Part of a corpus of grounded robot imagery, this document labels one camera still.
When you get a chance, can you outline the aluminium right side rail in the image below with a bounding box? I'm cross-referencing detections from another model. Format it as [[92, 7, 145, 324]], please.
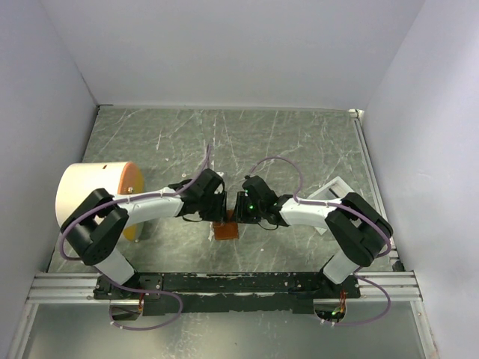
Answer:
[[348, 109, 405, 271]]

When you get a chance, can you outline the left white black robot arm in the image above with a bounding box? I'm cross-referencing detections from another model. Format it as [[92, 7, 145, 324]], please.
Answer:
[[61, 168, 226, 298]]

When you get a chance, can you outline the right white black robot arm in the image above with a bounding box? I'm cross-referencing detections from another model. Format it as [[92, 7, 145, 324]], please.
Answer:
[[232, 176, 393, 298]]

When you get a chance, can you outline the white orange cylinder drum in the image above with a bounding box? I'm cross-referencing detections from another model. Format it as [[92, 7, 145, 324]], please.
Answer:
[[55, 162, 144, 225]]

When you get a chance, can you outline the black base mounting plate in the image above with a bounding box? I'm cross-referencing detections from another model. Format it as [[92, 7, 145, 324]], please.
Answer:
[[93, 272, 360, 316]]

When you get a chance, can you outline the aluminium front rail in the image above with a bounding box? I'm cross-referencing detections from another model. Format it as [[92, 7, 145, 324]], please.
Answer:
[[27, 272, 422, 304]]

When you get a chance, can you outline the brown leather card holder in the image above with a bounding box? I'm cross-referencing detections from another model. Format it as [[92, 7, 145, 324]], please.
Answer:
[[213, 209, 239, 241]]

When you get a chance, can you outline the white card tray box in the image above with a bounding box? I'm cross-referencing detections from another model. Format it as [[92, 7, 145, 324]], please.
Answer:
[[307, 175, 355, 236]]

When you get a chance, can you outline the aluminium rail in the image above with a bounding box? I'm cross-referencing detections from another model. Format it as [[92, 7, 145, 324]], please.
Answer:
[[348, 109, 405, 271], [27, 272, 422, 304]]

